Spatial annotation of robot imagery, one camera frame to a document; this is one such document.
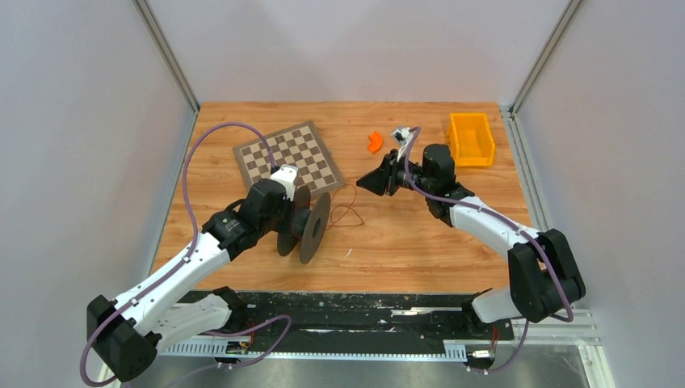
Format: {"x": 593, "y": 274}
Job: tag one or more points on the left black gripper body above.
{"x": 283, "y": 220}

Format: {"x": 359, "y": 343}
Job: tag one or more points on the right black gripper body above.
{"x": 401, "y": 179}

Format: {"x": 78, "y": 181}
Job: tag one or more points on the dark grey cable spool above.
{"x": 314, "y": 231}

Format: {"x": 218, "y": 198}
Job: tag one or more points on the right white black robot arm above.
{"x": 543, "y": 274}

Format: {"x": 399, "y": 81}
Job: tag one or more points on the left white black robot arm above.
{"x": 129, "y": 331}

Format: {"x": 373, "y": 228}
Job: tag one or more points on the orange curved plastic piece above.
{"x": 375, "y": 142}

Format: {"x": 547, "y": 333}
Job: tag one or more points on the orange plastic bin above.
{"x": 470, "y": 139}

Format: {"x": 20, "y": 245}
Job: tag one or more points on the wooden chessboard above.
{"x": 301, "y": 146}

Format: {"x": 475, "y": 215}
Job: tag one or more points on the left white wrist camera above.
{"x": 286, "y": 175}

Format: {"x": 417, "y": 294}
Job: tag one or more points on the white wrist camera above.
{"x": 286, "y": 175}
{"x": 403, "y": 136}

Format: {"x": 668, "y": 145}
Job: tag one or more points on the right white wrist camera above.
{"x": 403, "y": 136}

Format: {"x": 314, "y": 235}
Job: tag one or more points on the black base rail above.
{"x": 349, "y": 326}

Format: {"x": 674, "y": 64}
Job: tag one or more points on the left aluminium frame post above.
{"x": 158, "y": 36}

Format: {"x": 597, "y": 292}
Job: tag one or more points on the aluminium frame post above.
{"x": 158, "y": 36}
{"x": 561, "y": 27}

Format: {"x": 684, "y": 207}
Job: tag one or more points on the right aluminium frame post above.
{"x": 561, "y": 27}

